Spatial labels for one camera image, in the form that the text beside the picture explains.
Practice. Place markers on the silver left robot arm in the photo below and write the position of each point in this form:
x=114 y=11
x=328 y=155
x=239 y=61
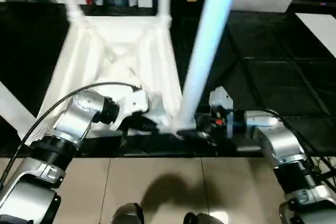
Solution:
x=65 y=129

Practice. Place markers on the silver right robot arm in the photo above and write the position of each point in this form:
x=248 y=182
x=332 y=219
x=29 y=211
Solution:
x=283 y=140

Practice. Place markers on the black work mat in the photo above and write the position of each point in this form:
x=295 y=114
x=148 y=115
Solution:
x=275 y=64

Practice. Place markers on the white flat board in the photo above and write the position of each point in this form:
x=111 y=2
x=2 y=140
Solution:
x=320 y=30

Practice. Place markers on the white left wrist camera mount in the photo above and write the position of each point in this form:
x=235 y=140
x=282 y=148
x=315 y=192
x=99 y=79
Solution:
x=134 y=102

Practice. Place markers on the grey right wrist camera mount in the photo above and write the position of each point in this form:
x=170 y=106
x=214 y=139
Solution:
x=221 y=98

